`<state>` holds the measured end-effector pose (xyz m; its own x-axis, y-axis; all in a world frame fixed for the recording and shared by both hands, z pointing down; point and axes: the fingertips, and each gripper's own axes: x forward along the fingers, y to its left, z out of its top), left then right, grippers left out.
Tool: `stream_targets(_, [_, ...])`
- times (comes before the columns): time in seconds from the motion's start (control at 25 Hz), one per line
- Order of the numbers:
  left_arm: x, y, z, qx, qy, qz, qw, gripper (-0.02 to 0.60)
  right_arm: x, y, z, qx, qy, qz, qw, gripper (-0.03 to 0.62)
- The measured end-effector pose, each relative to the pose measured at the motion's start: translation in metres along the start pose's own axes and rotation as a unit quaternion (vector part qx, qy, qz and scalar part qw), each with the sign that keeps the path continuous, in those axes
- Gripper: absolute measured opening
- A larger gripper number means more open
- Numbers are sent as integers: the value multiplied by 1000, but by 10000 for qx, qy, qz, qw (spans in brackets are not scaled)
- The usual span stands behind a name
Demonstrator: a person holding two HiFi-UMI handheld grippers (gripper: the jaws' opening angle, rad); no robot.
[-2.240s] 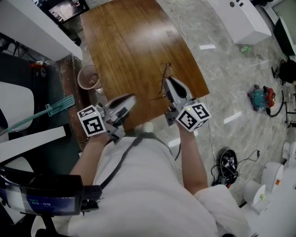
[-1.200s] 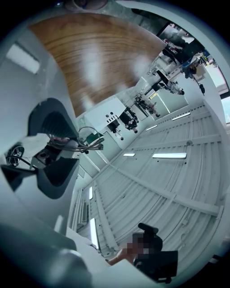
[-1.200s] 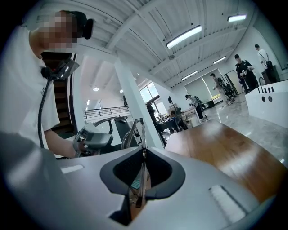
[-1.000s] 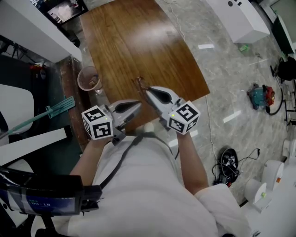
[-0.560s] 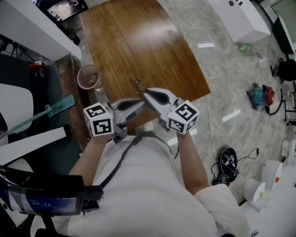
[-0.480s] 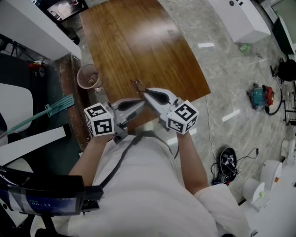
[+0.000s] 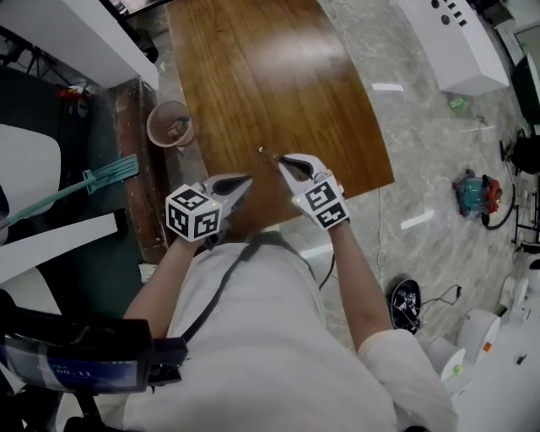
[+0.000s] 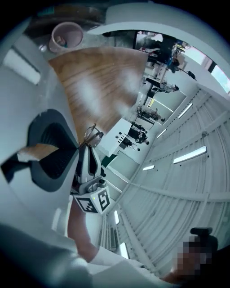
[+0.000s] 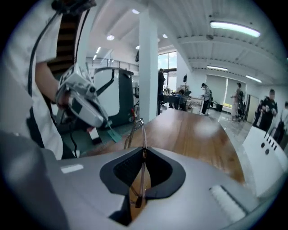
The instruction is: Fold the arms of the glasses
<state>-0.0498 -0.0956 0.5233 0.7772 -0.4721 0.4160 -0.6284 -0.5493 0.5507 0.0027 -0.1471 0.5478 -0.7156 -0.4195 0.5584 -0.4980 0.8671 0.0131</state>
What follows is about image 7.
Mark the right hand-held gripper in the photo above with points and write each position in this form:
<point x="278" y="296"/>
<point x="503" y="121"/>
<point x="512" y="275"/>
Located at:
<point x="325" y="206"/>

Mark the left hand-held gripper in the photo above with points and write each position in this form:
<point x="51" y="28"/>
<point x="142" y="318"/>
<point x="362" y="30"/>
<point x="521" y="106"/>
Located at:
<point x="192" y="215"/>

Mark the transparent plastic bag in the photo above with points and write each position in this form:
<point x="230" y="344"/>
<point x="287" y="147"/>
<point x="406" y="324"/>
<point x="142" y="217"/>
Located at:
<point x="266" y="153"/>

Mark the person's right forearm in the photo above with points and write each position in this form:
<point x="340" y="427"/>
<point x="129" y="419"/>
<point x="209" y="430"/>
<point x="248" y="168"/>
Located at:
<point x="365" y="291"/>

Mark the person's left forearm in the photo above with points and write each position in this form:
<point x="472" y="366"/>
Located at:
<point x="156" y="291"/>

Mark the pink waste basket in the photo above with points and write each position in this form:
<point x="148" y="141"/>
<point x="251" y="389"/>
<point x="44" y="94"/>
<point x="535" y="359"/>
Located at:
<point x="162" y="135"/>

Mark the wooden ledge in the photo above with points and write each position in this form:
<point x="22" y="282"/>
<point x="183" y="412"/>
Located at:
<point x="139" y="190"/>

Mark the white tissue packet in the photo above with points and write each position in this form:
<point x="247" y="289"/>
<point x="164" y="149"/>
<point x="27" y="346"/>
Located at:
<point x="147" y="273"/>

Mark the green flat mop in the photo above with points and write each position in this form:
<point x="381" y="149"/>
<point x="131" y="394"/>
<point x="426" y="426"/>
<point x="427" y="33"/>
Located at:
<point x="109" y="173"/>

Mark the person's white shirt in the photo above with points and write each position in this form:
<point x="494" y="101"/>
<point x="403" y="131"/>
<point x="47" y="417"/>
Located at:
<point x="270" y="350"/>

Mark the green bottle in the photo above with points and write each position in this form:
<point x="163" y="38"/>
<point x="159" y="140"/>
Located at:
<point x="457" y="103"/>

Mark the red and green vacuum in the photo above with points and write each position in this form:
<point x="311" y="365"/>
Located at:
<point x="476" y="194"/>

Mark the small red object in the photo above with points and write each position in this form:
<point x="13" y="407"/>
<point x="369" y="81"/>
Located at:
<point x="71" y="93"/>

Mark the white counter cabinet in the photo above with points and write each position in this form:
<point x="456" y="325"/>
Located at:
<point x="460" y="50"/>

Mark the white machine housing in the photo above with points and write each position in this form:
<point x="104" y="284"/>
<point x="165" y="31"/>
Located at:
<point x="27" y="164"/>

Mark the white pillar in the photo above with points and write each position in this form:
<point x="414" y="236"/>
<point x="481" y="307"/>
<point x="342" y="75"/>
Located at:
<point x="71" y="38"/>

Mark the black timer screen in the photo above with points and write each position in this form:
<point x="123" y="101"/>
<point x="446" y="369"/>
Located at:
<point x="84" y="363"/>

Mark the black metal rack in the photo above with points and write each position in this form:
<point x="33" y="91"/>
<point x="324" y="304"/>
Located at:
<point x="527" y="215"/>

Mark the black tripod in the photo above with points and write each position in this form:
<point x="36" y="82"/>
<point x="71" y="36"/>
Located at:
<point x="34" y="57"/>

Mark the white cylinder unit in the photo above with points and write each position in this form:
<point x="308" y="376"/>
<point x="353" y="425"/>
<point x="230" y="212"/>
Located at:
<point x="514" y="293"/>
<point x="478" y="335"/>
<point x="445" y="365"/>

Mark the dark green board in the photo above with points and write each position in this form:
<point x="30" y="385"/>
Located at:
<point x="527" y="88"/>

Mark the black screen stand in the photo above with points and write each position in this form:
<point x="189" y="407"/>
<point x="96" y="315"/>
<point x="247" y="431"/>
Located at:
<point x="88" y="411"/>

